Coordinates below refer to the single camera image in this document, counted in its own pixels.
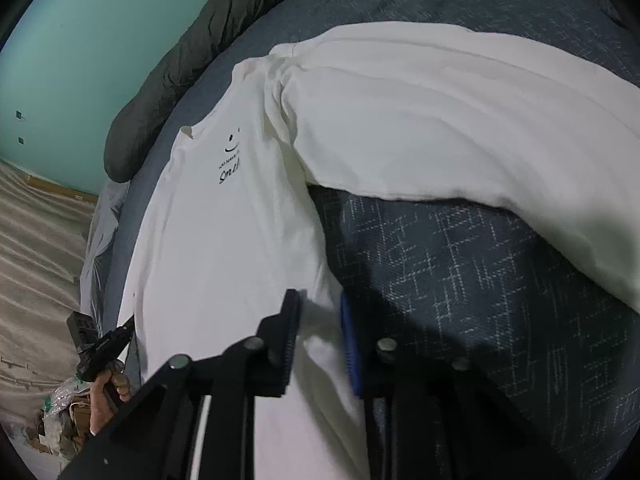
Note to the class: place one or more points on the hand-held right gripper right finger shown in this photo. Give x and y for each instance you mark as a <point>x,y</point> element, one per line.
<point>352,345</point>

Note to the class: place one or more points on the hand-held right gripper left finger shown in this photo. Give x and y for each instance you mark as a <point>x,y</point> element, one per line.
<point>287,340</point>

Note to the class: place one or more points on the dark grey long pillow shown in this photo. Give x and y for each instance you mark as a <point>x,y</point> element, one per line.
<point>165,90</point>

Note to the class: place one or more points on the white t-shirt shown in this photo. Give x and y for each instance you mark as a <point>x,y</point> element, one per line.
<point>400,135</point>

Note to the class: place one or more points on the crumpled plastic bag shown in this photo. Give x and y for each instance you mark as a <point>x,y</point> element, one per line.
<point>65,415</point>

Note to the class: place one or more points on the blue-grey bed sheet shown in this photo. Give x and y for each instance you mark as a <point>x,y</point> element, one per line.
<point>450,285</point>

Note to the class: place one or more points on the light grey blanket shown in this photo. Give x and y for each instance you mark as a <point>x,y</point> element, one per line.
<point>100,250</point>

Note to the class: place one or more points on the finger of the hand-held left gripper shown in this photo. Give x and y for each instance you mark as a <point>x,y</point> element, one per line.
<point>120,332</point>

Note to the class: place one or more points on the person's left hand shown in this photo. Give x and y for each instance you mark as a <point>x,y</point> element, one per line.
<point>105,400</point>

